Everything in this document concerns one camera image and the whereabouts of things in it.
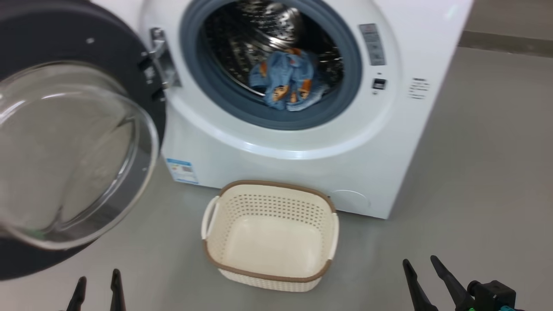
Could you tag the grey rectangular washer sticker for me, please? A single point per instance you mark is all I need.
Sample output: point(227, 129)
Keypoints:
point(372, 43)

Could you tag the grey wall baseboard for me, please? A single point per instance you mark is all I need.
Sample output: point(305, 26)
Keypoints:
point(505, 43)

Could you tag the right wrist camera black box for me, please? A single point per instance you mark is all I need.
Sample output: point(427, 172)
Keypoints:
point(494, 296)

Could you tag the cream perforated laundry basket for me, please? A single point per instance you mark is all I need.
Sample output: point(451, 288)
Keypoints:
point(268, 246)

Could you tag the black round glass washer door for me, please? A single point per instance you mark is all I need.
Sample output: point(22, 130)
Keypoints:
point(108, 47)

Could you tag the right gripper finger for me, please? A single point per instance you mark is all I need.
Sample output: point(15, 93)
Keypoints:
point(419, 296)
point(456, 293)

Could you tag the small text warning sticker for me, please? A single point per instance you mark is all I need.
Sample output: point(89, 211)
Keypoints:
point(418, 88)

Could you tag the blue energy label sticker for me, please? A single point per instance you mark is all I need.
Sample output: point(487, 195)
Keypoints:
point(182, 170)

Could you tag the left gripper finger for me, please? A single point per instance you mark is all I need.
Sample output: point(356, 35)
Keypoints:
point(117, 296)
point(77, 300)

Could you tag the white front-load washing machine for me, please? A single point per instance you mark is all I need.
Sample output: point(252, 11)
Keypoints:
point(380, 142)

